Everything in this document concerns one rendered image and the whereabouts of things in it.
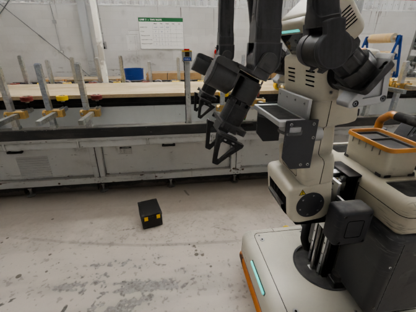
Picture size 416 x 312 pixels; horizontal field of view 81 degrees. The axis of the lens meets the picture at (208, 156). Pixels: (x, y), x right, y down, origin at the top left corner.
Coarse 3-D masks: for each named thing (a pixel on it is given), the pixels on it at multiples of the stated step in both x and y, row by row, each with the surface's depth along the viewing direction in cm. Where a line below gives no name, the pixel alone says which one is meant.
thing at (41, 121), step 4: (64, 108) 185; (52, 112) 171; (56, 112) 172; (44, 116) 160; (48, 116) 161; (52, 116) 166; (40, 120) 152; (44, 120) 155; (48, 120) 161; (36, 124) 151; (40, 124) 151
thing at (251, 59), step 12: (264, 0) 48; (276, 0) 48; (264, 12) 49; (276, 12) 49; (252, 24) 52; (264, 24) 49; (276, 24) 49; (252, 36) 52; (264, 36) 50; (276, 36) 50; (252, 48) 55; (264, 48) 50; (276, 48) 51; (252, 60) 53
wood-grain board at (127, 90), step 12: (24, 84) 244; (36, 84) 244; (48, 84) 244; (60, 84) 244; (72, 84) 244; (96, 84) 244; (108, 84) 244; (120, 84) 244; (132, 84) 244; (144, 84) 244; (156, 84) 244; (168, 84) 244; (180, 84) 244; (192, 84) 244; (264, 84) 244; (0, 96) 185; (12, 96) 185; (36, 96) 186; (72, 96) 189; (108, 96) 193; (120, 96) 194; (132, 96) 195; (144, 96) 196; (156, 96) 198; (168, 96) 199
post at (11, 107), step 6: (0, 66) 159; (0, 72) 159; (0, 78) 160; (0, 84) 161; (6, 84) 164; (0, 90) 163; (6, 90) 164; (6, 96) 165; (6, 102) 166; (12, 102) 169; (6, 108) 168; (12, 108) 169; (18, 120) 174; (12, 126) 173; (18, 126) 174
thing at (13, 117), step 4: (28, 108) 183; (32, 108) 186; (28, 112) 181; (8, 116) 162; (12, 116) 163; (16, 116) 167; (0, 120) 153; (4, 120) 155; (8, 120) 159; (12, 120) 163; (0, 124) 151; (4, 124) 155
